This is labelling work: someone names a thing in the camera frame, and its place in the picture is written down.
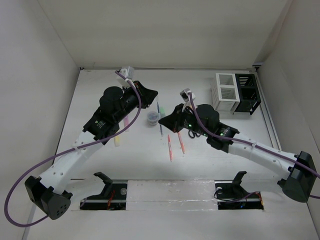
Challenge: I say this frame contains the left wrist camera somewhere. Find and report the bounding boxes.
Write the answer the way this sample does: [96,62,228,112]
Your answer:
[120,66,135,80]

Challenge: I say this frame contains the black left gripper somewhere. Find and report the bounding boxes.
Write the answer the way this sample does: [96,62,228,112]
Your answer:
[114,81,158,123]

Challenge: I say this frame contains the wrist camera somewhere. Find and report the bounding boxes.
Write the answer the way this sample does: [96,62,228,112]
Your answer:
[120,66,135,80]
[179,88,195,103]

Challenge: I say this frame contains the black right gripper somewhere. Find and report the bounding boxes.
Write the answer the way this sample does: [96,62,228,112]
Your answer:
[159,103,210,138]

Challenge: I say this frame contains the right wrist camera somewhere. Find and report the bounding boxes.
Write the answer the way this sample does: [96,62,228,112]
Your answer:
[179,88,195,103]

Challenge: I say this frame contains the yellow highlighter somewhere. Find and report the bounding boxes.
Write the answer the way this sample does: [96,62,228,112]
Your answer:
[113,135,120,147]

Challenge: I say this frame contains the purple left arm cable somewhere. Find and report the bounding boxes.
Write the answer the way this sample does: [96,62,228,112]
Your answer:
[3,70,143,228]

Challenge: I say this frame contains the green highlighter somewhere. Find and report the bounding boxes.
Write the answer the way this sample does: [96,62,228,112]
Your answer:
[159,107,166,118]

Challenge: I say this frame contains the black desk organizer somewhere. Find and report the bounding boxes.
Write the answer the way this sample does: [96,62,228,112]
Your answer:
[235,73,261,115]

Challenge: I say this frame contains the clear paperclip jar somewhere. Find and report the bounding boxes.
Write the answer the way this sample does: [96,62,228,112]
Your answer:
[147,111,159,126]

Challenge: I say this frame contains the red pen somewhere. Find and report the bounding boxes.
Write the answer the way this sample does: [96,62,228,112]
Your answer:
[167,134,173,162]

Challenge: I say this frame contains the black handled scissors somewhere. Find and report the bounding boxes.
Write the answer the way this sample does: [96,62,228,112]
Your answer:
[188,130,201,139]

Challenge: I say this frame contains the white desk organizer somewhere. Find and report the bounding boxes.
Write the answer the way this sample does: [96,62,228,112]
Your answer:
[211,73,240,114]

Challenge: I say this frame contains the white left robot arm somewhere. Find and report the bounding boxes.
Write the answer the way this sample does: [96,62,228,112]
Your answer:
[24,80,158,220]

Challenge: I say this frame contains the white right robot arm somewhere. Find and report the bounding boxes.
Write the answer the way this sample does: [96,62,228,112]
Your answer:
[159,104,317,203]

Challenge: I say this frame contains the purple pink highlighter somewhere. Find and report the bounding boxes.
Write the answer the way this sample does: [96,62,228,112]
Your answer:
[123,115,130,132]

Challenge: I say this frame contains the orange pen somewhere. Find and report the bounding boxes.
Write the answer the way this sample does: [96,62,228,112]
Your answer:
[177,132,185,154]

